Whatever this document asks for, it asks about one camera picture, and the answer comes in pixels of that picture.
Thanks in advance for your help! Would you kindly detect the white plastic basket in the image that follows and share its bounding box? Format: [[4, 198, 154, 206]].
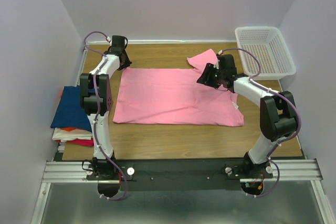
[[235, 26, 296, 80]]

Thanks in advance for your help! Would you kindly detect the pink t shirt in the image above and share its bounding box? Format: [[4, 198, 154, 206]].
[[113, 49, 244, 127]]

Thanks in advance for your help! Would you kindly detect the aluminium frame rail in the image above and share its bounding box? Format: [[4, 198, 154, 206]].
[[31, 158, 326, 223]]

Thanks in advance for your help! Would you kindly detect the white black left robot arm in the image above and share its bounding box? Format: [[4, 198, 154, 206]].
[[79, 35, 132, 179]]

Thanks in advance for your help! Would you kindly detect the folded white t shirt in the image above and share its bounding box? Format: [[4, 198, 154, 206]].
[[52, 128, 92, 142]]

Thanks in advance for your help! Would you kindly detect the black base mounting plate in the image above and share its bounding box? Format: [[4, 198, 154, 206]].
[[82, 158, 273, 196]]

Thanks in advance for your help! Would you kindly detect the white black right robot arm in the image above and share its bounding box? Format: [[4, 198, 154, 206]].
[[197, 54, 301, 178]]

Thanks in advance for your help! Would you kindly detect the folded navy blue t shirt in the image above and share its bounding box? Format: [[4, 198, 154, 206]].
[[50, 86, 92, 132]]

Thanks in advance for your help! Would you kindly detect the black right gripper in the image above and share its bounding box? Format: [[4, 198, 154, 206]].
[[196, 63, 224, 89]]

